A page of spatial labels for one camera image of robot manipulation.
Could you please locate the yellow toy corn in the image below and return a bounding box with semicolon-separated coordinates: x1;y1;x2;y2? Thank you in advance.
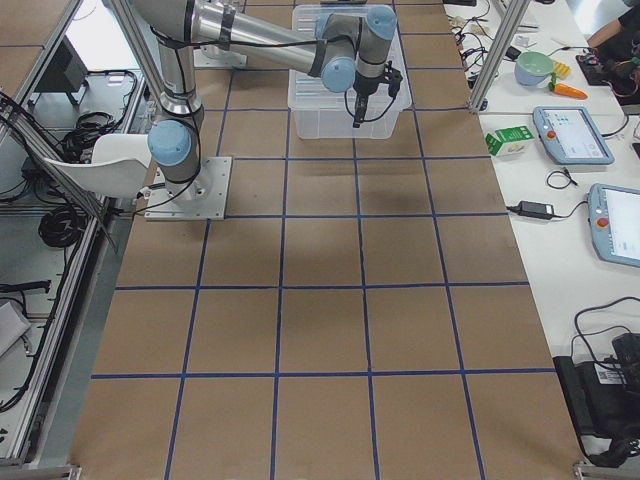
552;61;571;80

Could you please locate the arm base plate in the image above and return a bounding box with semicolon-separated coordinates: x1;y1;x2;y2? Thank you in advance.
143;156;232;221

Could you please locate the clear plastic storage box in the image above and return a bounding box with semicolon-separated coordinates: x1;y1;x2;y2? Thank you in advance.
288;5;411;140

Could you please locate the white chair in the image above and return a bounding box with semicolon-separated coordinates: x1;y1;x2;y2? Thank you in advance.
44;134;151;198

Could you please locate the black power adapter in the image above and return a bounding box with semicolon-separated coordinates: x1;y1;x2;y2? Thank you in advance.
507;200;555;220

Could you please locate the teach pendant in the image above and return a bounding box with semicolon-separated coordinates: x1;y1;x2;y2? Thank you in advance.
588;183;639;267
532;106;615;165

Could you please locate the teach pendant lower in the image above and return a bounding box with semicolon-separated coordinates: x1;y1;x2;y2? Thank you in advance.
588;183;639;267

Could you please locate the teach pendant upper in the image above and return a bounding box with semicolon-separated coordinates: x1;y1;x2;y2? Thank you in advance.
532;106;615;165

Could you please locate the green white carton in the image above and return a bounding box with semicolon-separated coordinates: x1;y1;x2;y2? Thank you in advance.
485;126;535;157

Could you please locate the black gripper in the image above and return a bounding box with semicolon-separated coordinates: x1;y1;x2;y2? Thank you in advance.
353;62;403;128

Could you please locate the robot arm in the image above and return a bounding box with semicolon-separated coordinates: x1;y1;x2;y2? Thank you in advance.
133;1;403;200

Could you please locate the aluminium frame post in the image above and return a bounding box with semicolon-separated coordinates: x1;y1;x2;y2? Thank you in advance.
468;0;529;113

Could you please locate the green bowl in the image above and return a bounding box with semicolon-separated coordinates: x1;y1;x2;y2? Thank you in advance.
514;51;554;86

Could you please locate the toy carrot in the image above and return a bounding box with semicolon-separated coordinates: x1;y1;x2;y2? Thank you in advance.
548;74;588;100

